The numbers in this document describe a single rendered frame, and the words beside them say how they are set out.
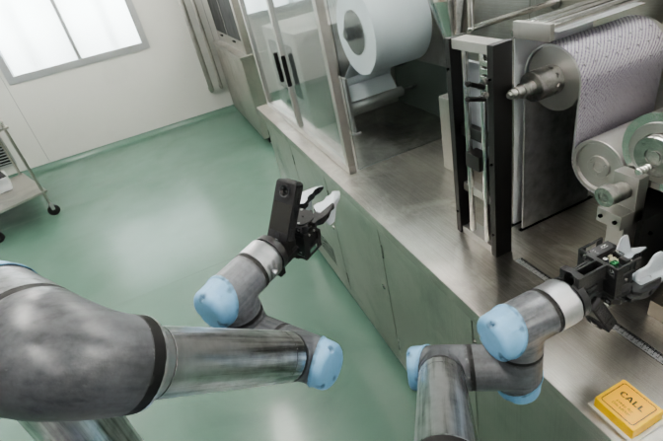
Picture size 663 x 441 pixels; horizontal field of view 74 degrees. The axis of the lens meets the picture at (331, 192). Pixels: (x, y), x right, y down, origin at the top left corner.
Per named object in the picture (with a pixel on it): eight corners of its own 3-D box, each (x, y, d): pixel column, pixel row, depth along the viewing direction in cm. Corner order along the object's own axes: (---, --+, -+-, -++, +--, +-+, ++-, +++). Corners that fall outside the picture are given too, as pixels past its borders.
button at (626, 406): (592, 405, 76) (594, 397, 75) (622, 387, 78) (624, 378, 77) (630, 440, 70) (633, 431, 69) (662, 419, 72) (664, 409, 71)
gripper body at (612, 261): (646, 257, 68) (589, 287, 65) (639, 297, 72) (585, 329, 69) (602, 234, 75) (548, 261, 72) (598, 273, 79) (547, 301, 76)
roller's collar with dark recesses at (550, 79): (519, 99, 96) (519, 69, 93) (541, 90, 97) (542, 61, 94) (542, 105, 91) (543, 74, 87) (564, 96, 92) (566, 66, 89)
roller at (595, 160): (570, 182, 98) (574, 132, 92) (651, 144, 104) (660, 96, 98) (621, 203, 88) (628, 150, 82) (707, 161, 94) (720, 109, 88)
